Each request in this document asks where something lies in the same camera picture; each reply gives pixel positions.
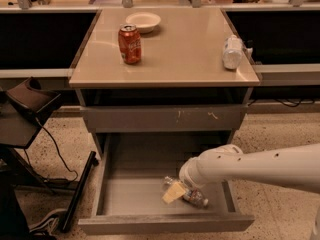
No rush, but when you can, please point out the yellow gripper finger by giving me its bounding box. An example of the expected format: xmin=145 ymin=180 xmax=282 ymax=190
xmin=162 ymin=181 xmax=187 ymax=204

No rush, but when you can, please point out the clear plastic water bottle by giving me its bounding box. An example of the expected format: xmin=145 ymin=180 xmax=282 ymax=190
xmin=163 ymin=176 xmax=209 ymax=209

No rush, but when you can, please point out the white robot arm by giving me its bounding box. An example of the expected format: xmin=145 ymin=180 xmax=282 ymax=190
xmin=162 ymin=144 xmax=320 ymax=208

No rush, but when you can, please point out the open grey lower drawer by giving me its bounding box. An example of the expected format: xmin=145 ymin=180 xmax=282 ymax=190
xmin=79 ymin=132 xmax=254 ymax=235

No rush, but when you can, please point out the closed grey upper drawer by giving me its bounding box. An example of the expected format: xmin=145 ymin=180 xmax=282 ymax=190
xmin=81 ymin=105 xmax=247 ymax=133

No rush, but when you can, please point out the grey drawer cabinet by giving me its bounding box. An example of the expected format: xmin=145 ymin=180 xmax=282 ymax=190
xmin=69 ymin=7 xmax=259 ymax=154

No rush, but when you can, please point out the black stand leg bar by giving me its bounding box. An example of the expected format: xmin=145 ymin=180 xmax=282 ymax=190
xmin=60 ymin=151 xmax=99 ymax=233

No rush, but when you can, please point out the grey white sneaker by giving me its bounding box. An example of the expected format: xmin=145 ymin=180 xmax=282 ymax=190
xmin=29 ymin=208 xmax=67 ymax=234

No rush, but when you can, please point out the orange soda can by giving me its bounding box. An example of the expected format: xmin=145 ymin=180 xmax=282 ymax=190
xmin=118 ymin=24 xmax=141 ymax=64

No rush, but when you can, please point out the white bowl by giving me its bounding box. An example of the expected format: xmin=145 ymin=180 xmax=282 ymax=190
xmin=126 ymin=12 xmax=161 ymax=34

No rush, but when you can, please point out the black device on stand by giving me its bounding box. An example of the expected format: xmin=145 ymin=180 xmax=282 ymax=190
xmin=6 ymin=77 xmax=62 ymax=124

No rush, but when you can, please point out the black cable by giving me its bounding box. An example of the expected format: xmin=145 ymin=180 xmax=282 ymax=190
xmin=23 ymin=117 xmax=80 ymax=186

